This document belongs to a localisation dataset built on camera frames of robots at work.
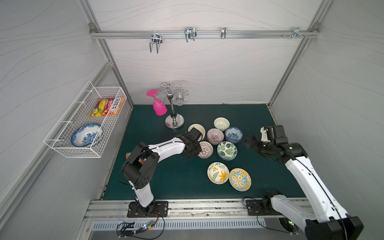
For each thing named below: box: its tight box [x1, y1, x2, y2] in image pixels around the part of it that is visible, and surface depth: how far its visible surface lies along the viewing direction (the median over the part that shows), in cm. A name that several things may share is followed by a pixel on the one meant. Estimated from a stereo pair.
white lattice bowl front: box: [197, 141, 214, 159], surface depth 95 cm
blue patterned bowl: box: [224, 135, 243, 144], surface depth 100 cm
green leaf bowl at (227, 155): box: [217, 150, 238, 161], surface depth 92 cm
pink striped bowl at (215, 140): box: [207, 137, 224, 145], surface depth 98 cm
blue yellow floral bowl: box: [228, 167, 252, 192], surface depth 83 cm
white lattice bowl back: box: [213, 116, 231, 132], surface depth 107 cm
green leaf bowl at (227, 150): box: [217, 141, 238, 161], surface depth 93 cm
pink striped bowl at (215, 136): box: [207, 128, 225, 145], surface depth 100 cm
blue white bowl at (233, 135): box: [224, 126, 243, 144], surface depth 100 cm
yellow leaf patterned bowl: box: [207, 161, 230, 185], surface depth 86 cm
